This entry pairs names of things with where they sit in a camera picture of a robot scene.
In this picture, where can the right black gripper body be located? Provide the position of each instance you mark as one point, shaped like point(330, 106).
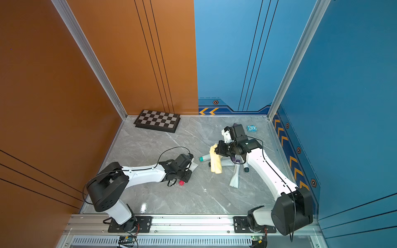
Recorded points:
point(227, 149)

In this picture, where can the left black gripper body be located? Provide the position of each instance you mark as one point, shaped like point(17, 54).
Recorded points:
point(180, 175)

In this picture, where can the pink cap toothpaste tube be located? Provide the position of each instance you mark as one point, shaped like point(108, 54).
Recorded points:
point(192, 167)

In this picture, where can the black cap toothpaste tube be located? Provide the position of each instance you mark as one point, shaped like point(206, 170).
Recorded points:
point(246, 166)

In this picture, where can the green cap toothpaste tube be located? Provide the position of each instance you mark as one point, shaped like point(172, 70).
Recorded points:
point(205, 158)

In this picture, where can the yellow microfibre cloth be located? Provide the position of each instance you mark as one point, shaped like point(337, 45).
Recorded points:
point(215, 160)

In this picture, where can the purple cap toothpaste tube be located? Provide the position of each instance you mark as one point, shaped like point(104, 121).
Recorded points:
point(234, 182)

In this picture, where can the dark blue cap tube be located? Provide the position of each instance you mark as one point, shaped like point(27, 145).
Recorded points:
point(225, 163)

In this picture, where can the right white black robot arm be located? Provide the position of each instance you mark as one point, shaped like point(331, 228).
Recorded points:
point(293, 208)

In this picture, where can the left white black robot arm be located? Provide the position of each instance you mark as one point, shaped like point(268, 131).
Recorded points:
point(106, 188)

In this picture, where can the black white chessboard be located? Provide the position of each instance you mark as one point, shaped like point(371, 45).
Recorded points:
point(159, 121)

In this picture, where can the left green circuit board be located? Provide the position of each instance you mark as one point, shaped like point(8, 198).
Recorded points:
point(127, 241)

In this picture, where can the green circuit board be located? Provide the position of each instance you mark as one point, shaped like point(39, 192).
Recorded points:
point(127, 241)
point(258, 240)

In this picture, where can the right green circuit board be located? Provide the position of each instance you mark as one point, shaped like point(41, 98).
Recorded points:
point(258, 240)

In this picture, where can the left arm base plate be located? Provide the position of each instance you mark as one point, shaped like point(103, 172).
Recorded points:
point(137, 224)

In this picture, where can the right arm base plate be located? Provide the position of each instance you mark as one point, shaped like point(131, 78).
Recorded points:
point(247, 225)

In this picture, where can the aluminium front rail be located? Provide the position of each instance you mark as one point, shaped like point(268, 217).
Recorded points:
point(161, 225)

